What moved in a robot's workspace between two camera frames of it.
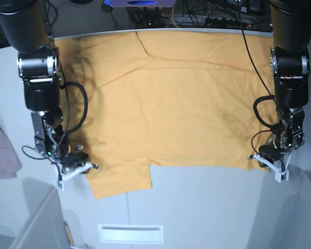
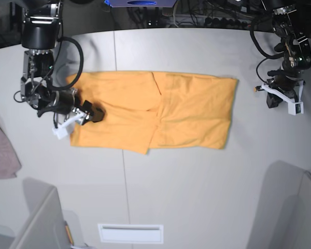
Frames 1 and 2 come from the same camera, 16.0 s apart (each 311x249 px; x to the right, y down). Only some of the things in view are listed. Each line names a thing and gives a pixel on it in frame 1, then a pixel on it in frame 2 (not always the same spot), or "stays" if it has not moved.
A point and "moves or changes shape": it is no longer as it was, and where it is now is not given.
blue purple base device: x=141 y=3 stays
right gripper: x=289 y=137 → x=298 y=57
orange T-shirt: x=173 y=98 moves or changes shape
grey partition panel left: x=46 y=228 stays
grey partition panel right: x=290 y=213 stays
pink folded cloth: x=4 y=161 stays
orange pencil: x=69 y=234 stays
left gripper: x=52 y=141 → x=38 y=91
